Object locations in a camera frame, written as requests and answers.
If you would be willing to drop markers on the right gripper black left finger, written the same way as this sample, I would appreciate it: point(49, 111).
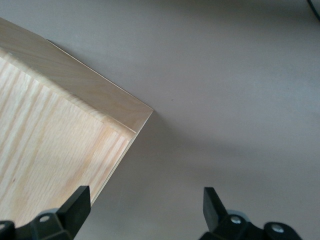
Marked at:
point(67, 220)

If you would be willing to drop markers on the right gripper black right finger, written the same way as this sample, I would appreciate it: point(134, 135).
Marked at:
point(225, 225)

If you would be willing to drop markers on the wooden drawer cabinet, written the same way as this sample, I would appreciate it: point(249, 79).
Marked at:
point(50, 125)

